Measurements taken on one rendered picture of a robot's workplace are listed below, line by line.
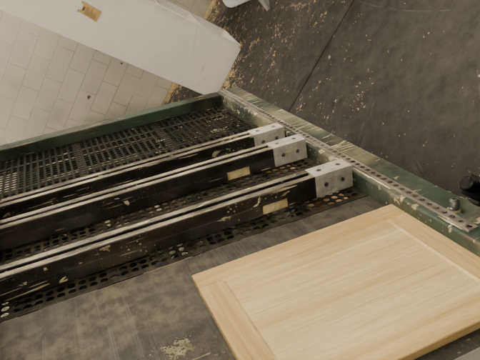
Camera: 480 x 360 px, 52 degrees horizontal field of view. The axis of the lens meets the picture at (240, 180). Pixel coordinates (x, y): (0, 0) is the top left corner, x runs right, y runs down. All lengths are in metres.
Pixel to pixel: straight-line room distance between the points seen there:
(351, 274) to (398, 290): 0.11
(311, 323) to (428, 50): 2.08
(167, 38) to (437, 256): 3.77
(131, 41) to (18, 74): 1.94
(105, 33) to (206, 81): 1.03
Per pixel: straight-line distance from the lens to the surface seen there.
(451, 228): 1.21
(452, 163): 2.45
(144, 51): 4.62
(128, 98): 6.25
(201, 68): 4.76
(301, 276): 1.11
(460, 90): 2.59
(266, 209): 1.38
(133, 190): 1.53
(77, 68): 6.10
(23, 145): 2.37
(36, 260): 1.33
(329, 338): 0.96
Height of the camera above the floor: 1.86
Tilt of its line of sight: 28 degrees down
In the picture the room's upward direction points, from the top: 71 degrees counter-clockwise
